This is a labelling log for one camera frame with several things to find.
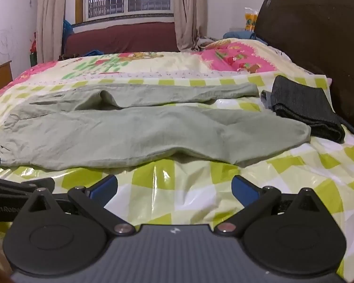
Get folded dark grey garment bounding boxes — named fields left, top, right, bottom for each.
left=260, top=75, right=345, bottom=143

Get red green toy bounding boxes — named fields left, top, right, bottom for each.
left=29, top=33, right=38, bottom=67

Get beige curtain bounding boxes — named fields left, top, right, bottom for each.
left=36, top=0, right=66, bottom=63
left=172, top=0, right=208, bottom=51

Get blue cloth near headboard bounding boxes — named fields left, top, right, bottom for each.
left=223, top=30, right=268, bottom=45

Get orange snack bag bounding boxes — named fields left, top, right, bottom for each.
left=244, top=8, right=258, bottom=31

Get right beige curtain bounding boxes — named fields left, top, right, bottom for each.
left=172, top=0, right=208, bottom=51

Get dark wooden headboard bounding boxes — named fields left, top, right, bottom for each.
left=255, top=0, right=354, bottom=133

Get left beige curtain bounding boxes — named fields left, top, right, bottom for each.
left=36, top=0, right=66, bottom=63

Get light green pants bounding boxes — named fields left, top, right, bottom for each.
left=0, top=83, right=311, bottom=171

